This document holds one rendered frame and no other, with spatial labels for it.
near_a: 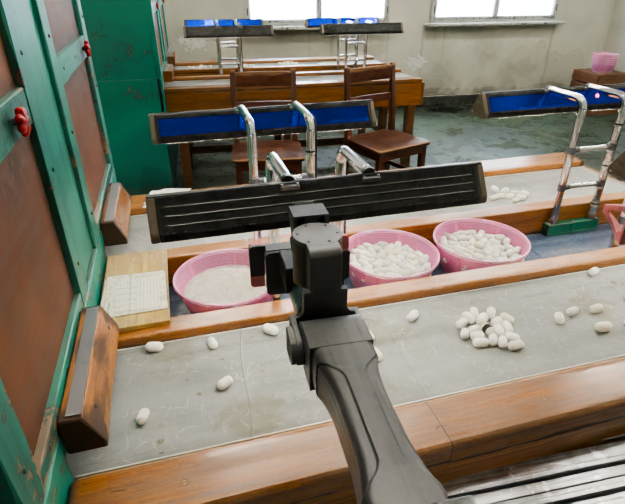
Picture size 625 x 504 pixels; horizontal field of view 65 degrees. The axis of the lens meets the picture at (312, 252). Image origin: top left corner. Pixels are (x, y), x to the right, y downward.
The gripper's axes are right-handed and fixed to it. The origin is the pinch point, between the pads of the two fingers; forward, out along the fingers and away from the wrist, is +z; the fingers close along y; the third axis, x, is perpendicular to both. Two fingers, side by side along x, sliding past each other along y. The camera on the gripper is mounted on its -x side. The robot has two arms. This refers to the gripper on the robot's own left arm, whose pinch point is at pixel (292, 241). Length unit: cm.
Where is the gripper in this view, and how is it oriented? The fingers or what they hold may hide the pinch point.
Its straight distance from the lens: 75.0
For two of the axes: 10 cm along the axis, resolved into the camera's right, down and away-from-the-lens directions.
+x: 0.0, 8.8, 4.8
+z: -2.1, -4.7, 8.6
